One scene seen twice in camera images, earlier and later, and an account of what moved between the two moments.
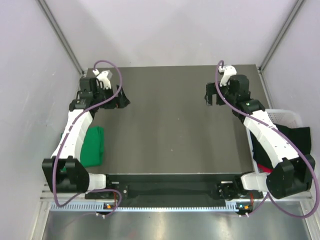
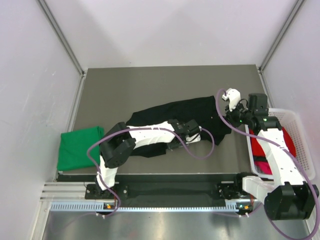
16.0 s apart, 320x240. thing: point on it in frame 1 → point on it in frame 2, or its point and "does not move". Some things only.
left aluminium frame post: (55, 24) does not move
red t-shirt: (265, 169) → (258, 150)
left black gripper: (113, 104) → (171, 145)
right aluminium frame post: (295, 11) does not move
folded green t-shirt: (92, 148) does not move
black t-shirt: (301, 135) → (204, 112)
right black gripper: (211, 89) → (230, 115)
